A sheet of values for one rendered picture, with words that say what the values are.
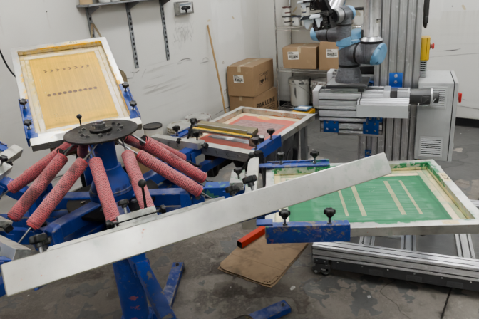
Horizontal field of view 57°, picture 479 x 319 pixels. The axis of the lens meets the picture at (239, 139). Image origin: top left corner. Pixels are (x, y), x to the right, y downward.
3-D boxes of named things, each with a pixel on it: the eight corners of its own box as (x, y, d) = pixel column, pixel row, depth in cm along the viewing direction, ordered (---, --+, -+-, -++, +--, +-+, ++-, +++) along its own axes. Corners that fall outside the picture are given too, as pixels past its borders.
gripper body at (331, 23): (326, 30, 198) (341, 25, 206) (323, 10, 196) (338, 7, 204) (312, 31, 203) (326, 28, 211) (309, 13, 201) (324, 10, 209)
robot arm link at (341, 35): (335, 44, 226) (335, 22, 223) (354, 45, 219) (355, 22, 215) (326, 46, 221) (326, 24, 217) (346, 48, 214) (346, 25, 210)
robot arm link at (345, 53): (345, 60, 258) (345, 37, 254) (366, 63, 249) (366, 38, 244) (333, 64, 250) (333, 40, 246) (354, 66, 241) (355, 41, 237)
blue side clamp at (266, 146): (274, 144, 254) (273, 133, 252) (281, 145, 252) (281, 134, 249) (246, 163, 231) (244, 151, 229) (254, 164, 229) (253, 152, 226)
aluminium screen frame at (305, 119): (241, 111, 321) (241, 105, 319) (315, 119, 289) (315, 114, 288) (168, 147, 260) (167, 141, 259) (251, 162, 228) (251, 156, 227)
